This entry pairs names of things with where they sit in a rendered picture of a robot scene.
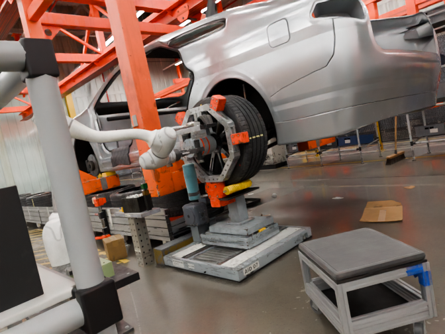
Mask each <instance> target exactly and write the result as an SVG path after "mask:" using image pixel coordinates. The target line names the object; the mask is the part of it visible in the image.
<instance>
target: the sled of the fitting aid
mask: <svg viewBox="0 0 445 334"><path fill-rule="evenodd" d="M278 233H279V227H278V223H271V224H269V225H267V226H265V227H263V228H261V229H259V230H257V231H256V232H254V233H252V234H250V235H235V234H227V233H213V232H210V230H209V229H208V230H207V231H206V232H204V233H201V234H200V236H201V242H202V243H203V244H208V245H218V246H224V247H233V248H239V249H248V250H249V249H250V248H252V247H254V246H256V245H258V244H260V243H261V242H263V241H265V240H266V239H268V238H270V237H272V236H274V235H276V234H278Z"/></svg>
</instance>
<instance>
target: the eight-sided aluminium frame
mask: <svg viewBox="0 0 445 334"><path fill-rule="evenodd" d="M200 111H201V112H203V111H208V112H209V113H210V114H211V115H212V116H213V117H214V118H215V119H216V120H217V121H219V122H220V123H221V124H222V125H223V126H224V129H225V133H226V139H227V143H228V149H229V153H230V156H229V157H228V160H227V162H226V164H225V166H224V168H223V170H222V173H221V175H214V176H208V175H207V174H206V173H205V172H204V171H203V170H202V169H201V168H200V167H199V165H198V164H197V163H196V162H195V161H194V160H193V157H192V158H189V157H187V156H184V157H183V161H184V164H190V163H194V167H195V171H196V175H197V178H198V179H199V181H201V183H205V182H223V181H226V180H228V179H229V178H230V175H231V174H232V171H233V170H234V167H235V166H236V163H237V162H238V159H239V158H240V150H239V146H238V144H236V145H232V140H231V136H230V135H232V134H236V129H235V125H234V121H233V120H232V119H230V118H229V117H228V116H227V115H225V114H224V113H223V112H222V111H214V110H213V109H211V108H210V103H209V104H204V105H202V106H199V107H195V108H192V109H189V110H187V111H186V113H185V117H184V120H183V123H182V125H186V124H187V123H190V122H193V120H194V115H193V114H194V113H198V112H200ZM188 138H189V137H188V133H187V134H183V135H179V141H180V145H181V150H183V142H184V140H186V139H188Z"/></svg>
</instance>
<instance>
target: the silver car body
mask: <svg viewBox="0 0 445 334"><path fill-rule="evenodd" d="M215 5H216V0H208V1H207V10H206V16H205V19H203V20H200V21H198V22H196V23H193V24H191V25H189V26H186V27H184V28H181V29H179V30H176V31H173V32H171V33H168V34H165V35H163V36H161V37H159V38H157V39H156V40H153V41H152V42H150V43H149V44H147V45H146V46H144V51H145V55H146V57H147V58H180V59H181V62H182V64H183V66H184V68H185V69H186V70H188V71H190V73H189V74H188V75H189V78H190V81H189V84H188V86H187V90H186V92H185V93H184V94H183V95H181V96H179V97H166V98H159V99H155V100H156V107H157V110H158V116H159V119H160V124H161V128H164V127H170V128H172V127H177V126H180V125H179V124H178V123H177V122H176V121H175V116H176V114H177V113H178V112H184V111H185V112H186V111H187V110H189V109H192V108H193V106H194V105H195V104H196V103H197V102H198V101H200V100H202V99H204V98H205V96H206V94H207V93H208V91H209V90H210V88H211V87H212V86H213V85H214V84H215V83H216V82H218V81H219V80H221V79H223V78H227V77H236V78H241V79H243V80H246V81H247V82H249V83H251V84H252V85H253V86H254V87H255V88H256V89H257V90H258V91H259V92H260V93H261V94H262V96H263V97H264V99H265V100H266V102H267V104H268V105H269V107H270V110H271V112H272V115H273V118H274V121H275V125H276V129H277V137H278V145H279V146H281V145H286V144H294V143H299V142H307V141H312V140H321V139H329V138H332V137H337V136H340V135H343V134H346V133H349V132H352V131H355V130H357V129H360V128H362V127H365V126H367V125H370V124H372V123H375V122H378V121H381V120H384V119H387V118H390V117H396V116H400V115H407V114H411V113H418V112H420V111H425V110H427V109H430V108H432V107H434V106H435V105H436V98H437V92H438V91H437V90H438V86H439V82H440V75H441V59H440V52H439V49H438V43H437V39H436V33H435V30H434V28H433V26H432V24H431V23H430V19H429V18H428V16H427V15H426V14H425V13H424V12H423V11H421V12H418V13H415V14H413V15H407V16H402V17H391V18H385V19H374V20H370V17H369V14H368V10H367V8H366V6H365V4H364V3H363V1H362V0H270V1H264V2H260V3H253V4H249V5H243V6H239V7H235V8H231V9H228V10H225V11H223V12H220V13H217V12H216V10H215ZM313 13H314V16H315V18H314V17H313V16H312V14H313ZM120 73H121V70H120V66H119V65H118V66H117V67H116V68H115V69H114V70H113V71H112V72H111V73H110V74H109V76H108V78H107V79H106V80H105V82H104V83H103V85H102V86H101V87H100V89H99V91H98V92H97V93H96V95H95V97H94V98H93V100H92V101H91V103H90V104H89V106H88V107H87V109H86V110H84V111H82V112H81V113H80V114H79V115H77V116H76V117H74V118H73V119H75V120H76V121H78V122H79V123H81V124H82V125H85V126H86V127H89V128H90V129H93V130H95V131H117V130H125V129H133V126H132V120H131V117H130V111H129V108H128V102H127V101H114V102H103V103H101V102H100V100H101V98H102V97H103V96H104V94H105V92H106V91H107V90H108V89H109V87H110V86H111V84H112V83H113V82H114V80H115V79H116V78H117V76H118V75H119V74H120ZM177 102H179V103H177ZM174 103H176V104H174ZM173 104H174V105H173ZM170 105H172V106H170ZM169 106H170V107H169ZM167 107H168V108H167ZM166 108H167V109H166ZM72 144H73V147H74V152H75V157H76V160H77V165H78V168H79V170H81V171H82V172H85V173H87V174H92V175H93V176H98V175H99V174H101V175H102V173H105V172H113V171H118V170H126V169H131V168H139V167H141V166H140V163H139V157H140V156H139V153H138V147H137V143H136V139H131V140H121V141H115V142H89V141H86V140H79V139H73V138H72ZM127 145H129V153H128V158H129V161H130V165H124V164H119V165H117V166H115V167H114V168H113V166H112V163H111V157H112V154H111V153H112V149H114V148H119V147H122V146H127Z"/></svg>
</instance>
